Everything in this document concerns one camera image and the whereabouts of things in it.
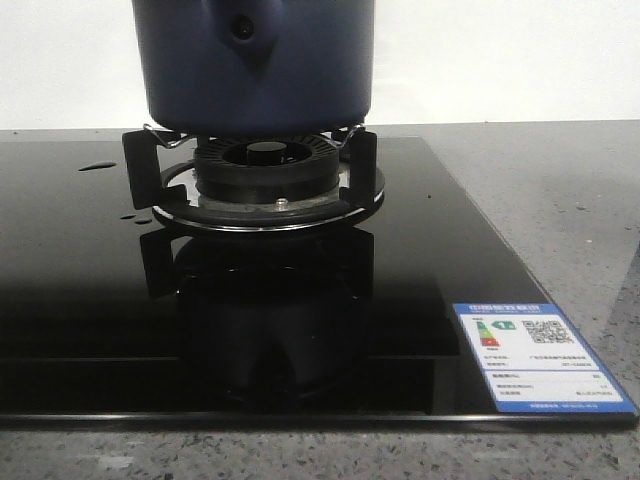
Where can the black glass gas stove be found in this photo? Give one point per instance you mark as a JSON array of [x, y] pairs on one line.
[[114, 317]]

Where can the black right burner head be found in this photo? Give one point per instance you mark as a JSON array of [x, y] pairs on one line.
[[264, 170]]

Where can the blue cooking pot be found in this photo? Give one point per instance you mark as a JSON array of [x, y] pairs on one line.
[[256, 68]]

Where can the blue energy label sticker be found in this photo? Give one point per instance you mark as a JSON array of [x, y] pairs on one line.
[[534, 361]]

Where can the black right pot support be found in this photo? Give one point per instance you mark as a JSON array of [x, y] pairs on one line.
[[172, 194]]

